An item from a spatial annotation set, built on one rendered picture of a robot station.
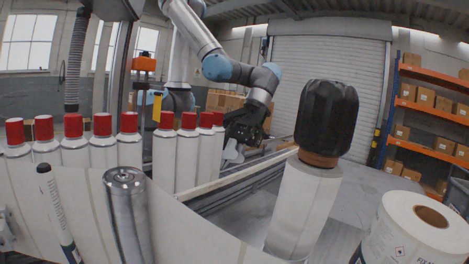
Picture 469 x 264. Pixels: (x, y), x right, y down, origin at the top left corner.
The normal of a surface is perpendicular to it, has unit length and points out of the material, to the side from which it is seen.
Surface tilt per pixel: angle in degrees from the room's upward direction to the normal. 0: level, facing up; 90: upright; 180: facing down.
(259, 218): 0
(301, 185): 90
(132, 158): 90
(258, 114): 60
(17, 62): 90
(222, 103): 90
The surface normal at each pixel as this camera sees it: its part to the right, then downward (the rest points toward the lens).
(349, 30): -0.67, 0.06
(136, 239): 0.63, 0.25
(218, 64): -0.42, 0.18
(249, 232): 0.14, -0.97
